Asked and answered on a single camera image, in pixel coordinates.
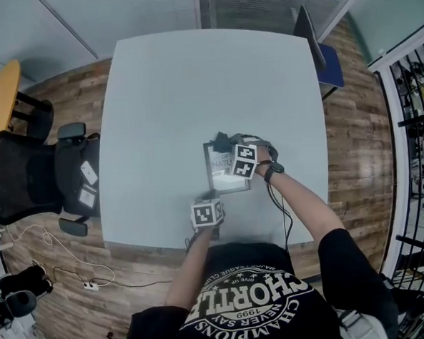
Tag black framed text picture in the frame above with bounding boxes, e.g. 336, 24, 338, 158
202, 138, 253, 196

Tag black metal shelf rack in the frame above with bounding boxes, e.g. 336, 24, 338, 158
368, 37, 424, 339

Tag yellow round side table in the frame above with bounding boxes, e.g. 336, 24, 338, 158
0, 58, 27, 147

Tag person's right hand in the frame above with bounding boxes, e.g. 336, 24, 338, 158
253, 142, 281, 176

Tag white tag card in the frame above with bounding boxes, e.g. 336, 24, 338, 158
77, 185, 99, 209

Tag black shoes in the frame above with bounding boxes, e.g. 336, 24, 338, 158
0, 263, 55, 301

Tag grey round speaker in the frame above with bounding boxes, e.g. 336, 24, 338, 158
4, 288, 39, 320

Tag dark blue cloth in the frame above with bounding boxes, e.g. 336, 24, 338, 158
209, 129, 233, 154

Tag black mesh office chair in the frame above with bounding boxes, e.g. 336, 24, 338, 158
0, 120, 108, 243

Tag person's right forearm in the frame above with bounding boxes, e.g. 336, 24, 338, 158
267, 167, 346, 250

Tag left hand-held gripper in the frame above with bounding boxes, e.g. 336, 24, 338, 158
188, 188, 227, 232

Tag black floor cable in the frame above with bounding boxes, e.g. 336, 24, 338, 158
51, 259, 175, 294

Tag white table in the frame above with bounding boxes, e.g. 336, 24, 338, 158
89, 21, 334, 262

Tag person's black printed t-shirt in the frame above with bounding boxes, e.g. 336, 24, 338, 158
114, 232, 400, 339

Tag person's left forearm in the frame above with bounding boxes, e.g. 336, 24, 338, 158
160, 226, 221, 307

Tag black wristwatch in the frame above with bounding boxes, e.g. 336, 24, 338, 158
262, 159, 286, 185

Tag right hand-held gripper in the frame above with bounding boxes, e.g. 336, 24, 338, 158
226, 131, 271, 182

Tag blue chair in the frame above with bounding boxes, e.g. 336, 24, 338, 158
291, 2, 347, 102

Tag white phone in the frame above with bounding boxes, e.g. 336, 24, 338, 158
79, 159, 99, 185

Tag white cable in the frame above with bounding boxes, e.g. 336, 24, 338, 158
2, 220, 117, 294

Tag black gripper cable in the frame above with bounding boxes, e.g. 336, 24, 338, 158
267, 180, 296, 254

